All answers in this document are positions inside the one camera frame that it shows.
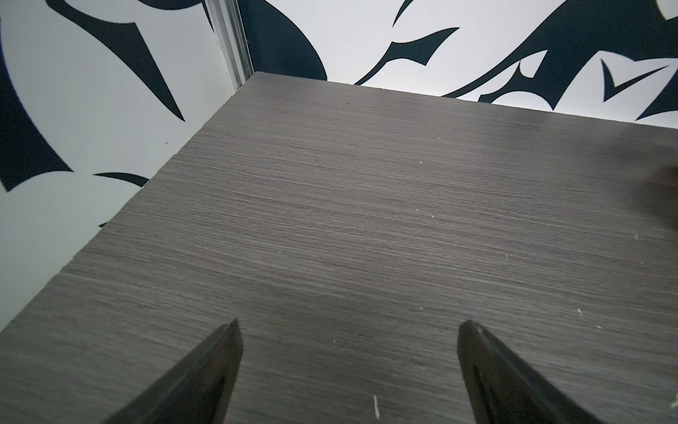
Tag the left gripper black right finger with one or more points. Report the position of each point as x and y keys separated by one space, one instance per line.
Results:
x=503 y=388

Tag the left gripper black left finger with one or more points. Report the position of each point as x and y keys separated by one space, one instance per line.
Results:
x=197 y=389

